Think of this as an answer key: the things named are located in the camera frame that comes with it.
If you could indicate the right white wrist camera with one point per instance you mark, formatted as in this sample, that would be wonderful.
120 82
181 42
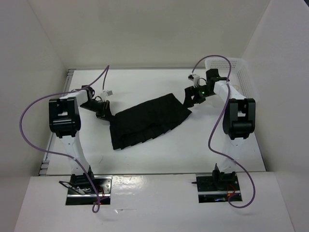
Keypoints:
195 79

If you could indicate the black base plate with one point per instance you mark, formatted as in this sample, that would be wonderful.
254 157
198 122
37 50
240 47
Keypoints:
217 188
77 195

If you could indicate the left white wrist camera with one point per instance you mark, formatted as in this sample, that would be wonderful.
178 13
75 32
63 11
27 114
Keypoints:
105 94

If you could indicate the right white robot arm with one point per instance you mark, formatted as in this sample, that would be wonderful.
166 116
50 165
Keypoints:
238 123

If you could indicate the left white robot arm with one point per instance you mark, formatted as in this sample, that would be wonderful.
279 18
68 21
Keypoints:
65 123

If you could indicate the black pleated skirt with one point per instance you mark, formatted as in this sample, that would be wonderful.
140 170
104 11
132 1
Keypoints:
147 121

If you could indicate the white plastic basket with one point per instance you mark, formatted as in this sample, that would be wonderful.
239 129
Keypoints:
239 76

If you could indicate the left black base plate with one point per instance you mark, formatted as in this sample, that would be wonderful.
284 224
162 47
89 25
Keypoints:
77 195

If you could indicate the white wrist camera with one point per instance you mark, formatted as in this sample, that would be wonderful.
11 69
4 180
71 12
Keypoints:
105 94
195 79

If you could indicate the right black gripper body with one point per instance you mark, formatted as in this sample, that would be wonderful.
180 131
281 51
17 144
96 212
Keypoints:
201 93

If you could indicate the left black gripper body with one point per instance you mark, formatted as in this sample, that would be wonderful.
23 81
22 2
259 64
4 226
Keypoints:
94 106

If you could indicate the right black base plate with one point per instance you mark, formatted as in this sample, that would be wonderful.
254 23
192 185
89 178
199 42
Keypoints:
217 188

